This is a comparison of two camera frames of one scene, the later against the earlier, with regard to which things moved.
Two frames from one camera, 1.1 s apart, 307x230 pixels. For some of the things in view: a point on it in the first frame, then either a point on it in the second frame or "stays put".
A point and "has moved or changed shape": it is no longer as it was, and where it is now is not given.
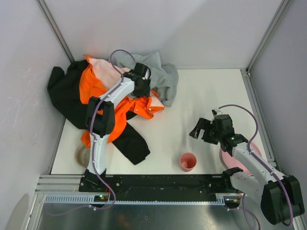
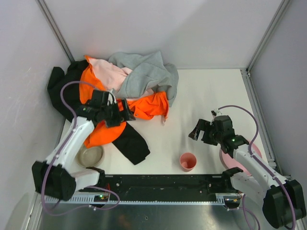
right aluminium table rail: x=260 y=120 stays put
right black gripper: x=207 y=130 stays put
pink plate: x=230 y=162 stays put
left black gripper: x=143 y=88 -> x=118 y=113
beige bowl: x=82 y=155 stays put
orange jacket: x=98 y=76 has moved or changed shape
